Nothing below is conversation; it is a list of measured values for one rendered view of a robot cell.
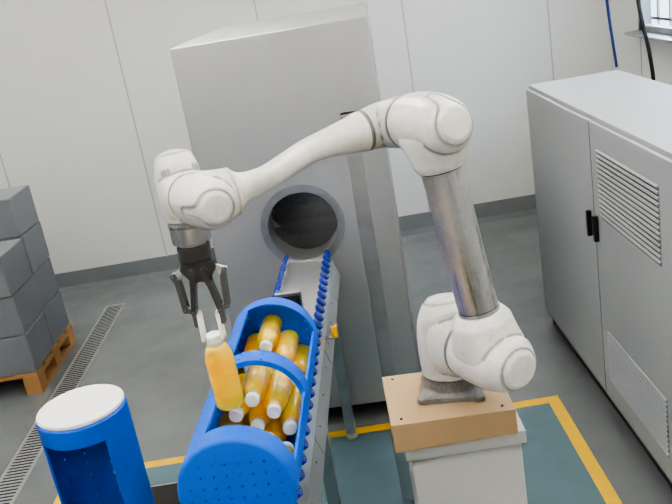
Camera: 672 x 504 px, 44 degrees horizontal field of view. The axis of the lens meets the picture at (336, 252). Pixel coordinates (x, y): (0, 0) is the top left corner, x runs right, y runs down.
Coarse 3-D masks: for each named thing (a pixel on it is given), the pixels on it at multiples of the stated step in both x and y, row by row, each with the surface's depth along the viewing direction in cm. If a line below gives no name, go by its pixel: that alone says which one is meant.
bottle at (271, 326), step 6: (264, 318) 271; (270, 318) 268; (276, 318) 269; (264, 324) 265; (270, 324) 264; (276, 324) 265; (282, 324) 272; (264, 330) 260; (270, 330) 259; (276, 330) 262; (258, 336) 259; (264, 336) 257; (270, 336) 257; (276, 336) 259; (258, 342) 258; (276, 342) 259
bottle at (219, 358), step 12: (216, 348) 191; (228, 348) 193; (216, 360) 191; (228, 360) 192; (216, 372) 192; (228, 372) 193; (216, 384) 194; (228, 384) 194; (240, 384) 197; (216, 396) 196; (228, 396) 195; (240, 396) 197; (228, 408) 196
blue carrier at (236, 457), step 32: (256, 320) 274; (288, 320) 273; (256, 352) 232; (192, 448) 194; (224, 448) 190; (256, 448) 190; (288, 448) 197; (192, 480) 193; (224, 480) 193; (256, 480) 192; (288, 480) 192
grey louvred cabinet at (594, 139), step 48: (528, 96) 453; (576, 96) 401; (624, 96) 381; (576, 144) 378; (624, 144) 315; (576, 192) 391; (624, 192) 323; (576, 240) 405; (624, 240) 334; (576, 288) 420; (624, 288) 344; (576, 336) 435; (624, 336) 354; (624, 384) 364
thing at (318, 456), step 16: (320, 256) 394; (288, 272) 385; (304, 272) 381; (320, 272) 377; (336, 272) 391; (288, 288) 365; (304, 288) 361; (336, 288) 374; (304, 304) 344; (336, 304) 359; (320, 384) 280; (320, 400) 271; (320, 416) 263; (320, 432) 256; (320, 448) 249; (320, 464) 242; (320, 480) 235; (320, 496) 230
